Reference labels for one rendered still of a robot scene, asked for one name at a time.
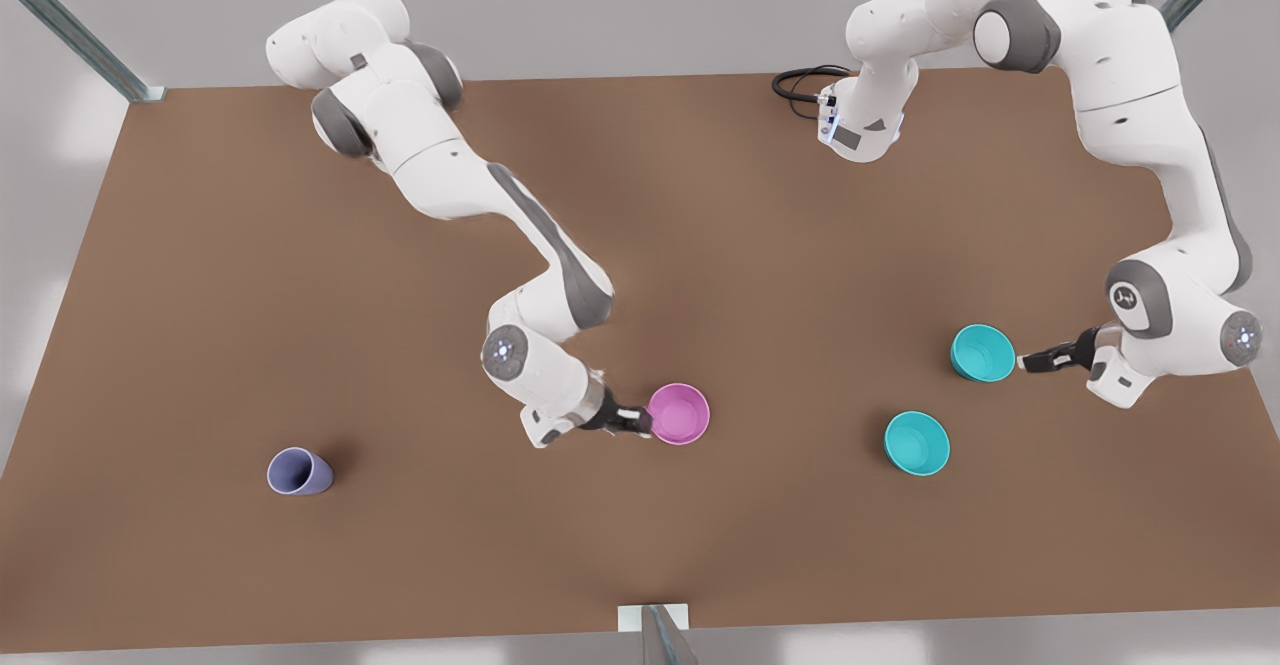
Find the teal bowl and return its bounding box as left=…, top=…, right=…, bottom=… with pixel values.
left=949, top=324, right=1017, bottom=384
left=884, top=411, right=951, bottom=477

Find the pink bowl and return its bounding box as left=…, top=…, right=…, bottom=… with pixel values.
left=646, top=383, right=711, bottom=446

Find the lavender cup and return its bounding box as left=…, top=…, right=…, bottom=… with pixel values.
left=266, top=447, right=336, bottom=497

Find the black cable loop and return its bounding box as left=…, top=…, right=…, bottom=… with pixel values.
left=771, top=65, right=853, bottom=121

